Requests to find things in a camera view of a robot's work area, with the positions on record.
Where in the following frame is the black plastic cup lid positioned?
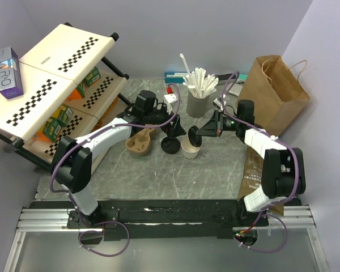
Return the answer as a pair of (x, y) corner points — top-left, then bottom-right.
(161, 137), (180, 155)

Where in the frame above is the black rectangular device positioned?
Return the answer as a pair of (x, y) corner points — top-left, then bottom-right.
(216, 73), (236, 81)

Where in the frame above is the black mounting base rail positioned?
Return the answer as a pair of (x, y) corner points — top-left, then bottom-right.
(16, 199), (316, 245)

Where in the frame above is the brown coffee bean pouch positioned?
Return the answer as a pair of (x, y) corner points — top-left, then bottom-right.
(237, 143), (286, 216)

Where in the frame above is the white wrapped straws bundle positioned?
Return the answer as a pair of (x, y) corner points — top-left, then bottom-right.
(180, 53), (219, 99)

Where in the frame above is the beige checkered shelf rack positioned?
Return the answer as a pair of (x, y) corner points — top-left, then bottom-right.
(0, 23), (129, 171)

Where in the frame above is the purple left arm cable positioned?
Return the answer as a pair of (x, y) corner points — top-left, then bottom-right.
(49, 83), (182, 258)

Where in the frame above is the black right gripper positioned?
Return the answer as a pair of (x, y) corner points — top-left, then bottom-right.
(195, 110), (241, 138)

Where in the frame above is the white paper coffee cup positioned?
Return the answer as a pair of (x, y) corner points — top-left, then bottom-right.
(180, 136), (201, 160)

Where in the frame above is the teal flat box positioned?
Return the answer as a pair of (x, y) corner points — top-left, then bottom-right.
(164, 71), (187, 84)

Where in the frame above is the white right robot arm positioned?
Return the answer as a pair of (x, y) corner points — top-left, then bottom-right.
(195, 100), (306, 226)

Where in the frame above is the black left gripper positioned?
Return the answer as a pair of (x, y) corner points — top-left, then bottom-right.
(144, 103), (186, 138)

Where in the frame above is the brown paper bag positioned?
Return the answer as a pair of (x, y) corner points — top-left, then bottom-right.
(238, 55), (310, 136)

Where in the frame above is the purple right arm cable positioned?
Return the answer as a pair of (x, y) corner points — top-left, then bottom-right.
(219, 71), (304, 253)

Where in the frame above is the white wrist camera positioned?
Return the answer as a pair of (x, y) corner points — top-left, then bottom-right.
(163, 87), (177, 112)
(212, 98), (224, 112)

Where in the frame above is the purple cardboard box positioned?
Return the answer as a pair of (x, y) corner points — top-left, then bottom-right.
(0, 46), (24, 100)

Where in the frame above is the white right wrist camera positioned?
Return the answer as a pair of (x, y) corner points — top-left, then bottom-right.
(212, 98), (224, 112)

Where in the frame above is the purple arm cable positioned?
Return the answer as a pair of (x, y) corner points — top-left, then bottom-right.
(219, 71), (304, 253)
(49, 83), (182, 258)

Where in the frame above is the grey straw holder cup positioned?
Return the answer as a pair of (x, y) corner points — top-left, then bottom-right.
(186, 92), (209, 118)

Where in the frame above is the brown pulp cup carrier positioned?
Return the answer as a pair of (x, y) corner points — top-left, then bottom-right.
(125, 128), (158, 156)

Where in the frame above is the orange box on shelf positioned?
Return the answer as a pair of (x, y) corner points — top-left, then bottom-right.
(66, 81), (86, 101)

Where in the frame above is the green box upper shelf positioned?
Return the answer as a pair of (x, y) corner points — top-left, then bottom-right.
(84, 66), (101, 87)

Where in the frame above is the green box lower shelf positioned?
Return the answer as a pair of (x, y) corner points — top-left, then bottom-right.
(37, 105), (73, 142)

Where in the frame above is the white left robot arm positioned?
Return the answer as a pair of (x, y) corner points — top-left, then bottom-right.
(51, 91), (186, 228)

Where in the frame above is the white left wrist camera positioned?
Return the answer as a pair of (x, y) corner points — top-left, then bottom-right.
(163, 87), (177, 112)

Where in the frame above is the green box shelf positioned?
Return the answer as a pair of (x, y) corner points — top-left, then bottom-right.
(84, 66), (101, 87)
(37, 105), (73, 142)

